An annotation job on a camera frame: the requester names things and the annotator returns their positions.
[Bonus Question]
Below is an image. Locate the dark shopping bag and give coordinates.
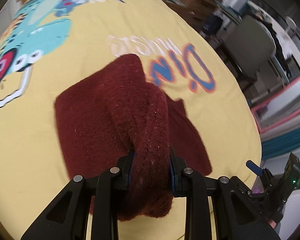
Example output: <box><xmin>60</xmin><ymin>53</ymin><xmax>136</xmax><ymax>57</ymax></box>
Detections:
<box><xmin>202</xmin><ymin>14</ymin><xmax>223</xmax><ymax>35</ymax></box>

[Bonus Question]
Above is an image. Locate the yellow dino print bedspread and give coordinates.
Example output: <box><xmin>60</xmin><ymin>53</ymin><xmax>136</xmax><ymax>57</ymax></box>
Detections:
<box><xmin>0</xmin><ymin>0</ymin><xmax>262</xmax><ymax>239</ymax></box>

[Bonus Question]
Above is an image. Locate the dark red knit sweater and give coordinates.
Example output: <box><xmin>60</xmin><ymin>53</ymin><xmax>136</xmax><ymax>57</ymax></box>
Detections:
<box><xmin>55</xmin><ymin>54</ymin><xmax>212</xmax><ymax>221</ymax></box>

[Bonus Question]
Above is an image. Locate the wooden drawer cabinet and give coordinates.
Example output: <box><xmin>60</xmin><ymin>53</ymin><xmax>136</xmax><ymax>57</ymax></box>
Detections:
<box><xmin>164</xmin><ymin>0</ymin><xmax>223</xmax><ymax>30</ymax></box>

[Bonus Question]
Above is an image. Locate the pink framed storage box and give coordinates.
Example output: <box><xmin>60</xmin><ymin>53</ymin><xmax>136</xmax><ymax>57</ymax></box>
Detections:
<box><xmin>251</xmin><ymin>75</ymin><xmax>300</xmax><ymax>134</ymax></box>

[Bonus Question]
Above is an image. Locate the grey chair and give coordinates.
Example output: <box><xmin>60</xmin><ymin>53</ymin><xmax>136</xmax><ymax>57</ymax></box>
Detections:
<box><xmin>219</xmin><ymin>15</ymin><xmax>276</xmax><ymax>83</ymax></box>

